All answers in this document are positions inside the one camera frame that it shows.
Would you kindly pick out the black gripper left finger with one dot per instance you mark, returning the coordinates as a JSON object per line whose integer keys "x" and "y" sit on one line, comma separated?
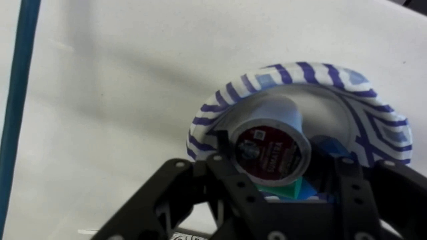
{"x": 158, "y": 208}

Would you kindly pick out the white coffee pod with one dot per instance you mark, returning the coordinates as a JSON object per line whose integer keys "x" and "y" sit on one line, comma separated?
{"x": 269, "y": 143}

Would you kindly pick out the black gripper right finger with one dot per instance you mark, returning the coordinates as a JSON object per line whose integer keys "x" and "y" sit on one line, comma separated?
{"x": 385, "y": 201}

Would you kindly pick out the green coffee pod on plate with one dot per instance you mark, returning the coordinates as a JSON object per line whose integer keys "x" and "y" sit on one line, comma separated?
{"x": 301, "y": 189}

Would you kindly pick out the blue patterned paper plate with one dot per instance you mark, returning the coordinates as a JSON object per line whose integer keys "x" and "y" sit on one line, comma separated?
{"x": 334, "y": 101}

